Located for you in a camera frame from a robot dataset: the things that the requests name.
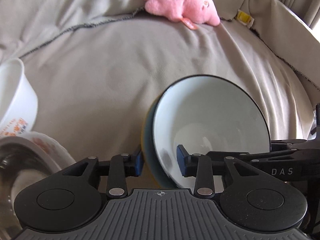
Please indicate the pink plush toy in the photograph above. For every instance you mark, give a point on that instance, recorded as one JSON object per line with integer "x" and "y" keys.
{"x": 189, "y": 12}

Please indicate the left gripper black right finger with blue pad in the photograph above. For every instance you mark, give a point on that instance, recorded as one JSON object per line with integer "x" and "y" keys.
{"x": 239, "y": 178}

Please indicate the grey sofa cover cloth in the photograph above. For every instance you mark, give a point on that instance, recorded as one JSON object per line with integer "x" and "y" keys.
{"x": 97, "y": 65}

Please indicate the yellow rimmed white bowl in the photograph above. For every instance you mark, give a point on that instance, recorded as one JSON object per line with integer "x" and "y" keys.
{"x": 147, "y": 145}

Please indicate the white plastic printed bowl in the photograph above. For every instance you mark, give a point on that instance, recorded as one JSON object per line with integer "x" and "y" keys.
{"x": 19, "y": 102}

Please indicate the blue enamel white bowl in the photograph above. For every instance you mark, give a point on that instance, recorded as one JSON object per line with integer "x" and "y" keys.
{"x": 205, "y": 113}

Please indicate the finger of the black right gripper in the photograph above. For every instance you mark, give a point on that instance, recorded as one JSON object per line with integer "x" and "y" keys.
{"x": 290, "y": 155}

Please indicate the yellow white clip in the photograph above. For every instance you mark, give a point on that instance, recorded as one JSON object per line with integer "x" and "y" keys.
{"x": 244, "y": 18}

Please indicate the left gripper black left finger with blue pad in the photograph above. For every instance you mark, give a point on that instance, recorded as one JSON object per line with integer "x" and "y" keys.
{"x": 116, "y": 170}

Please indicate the stainless steel bowl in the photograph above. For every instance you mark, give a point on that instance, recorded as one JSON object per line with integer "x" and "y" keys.
{"x": 20, "y": 167}

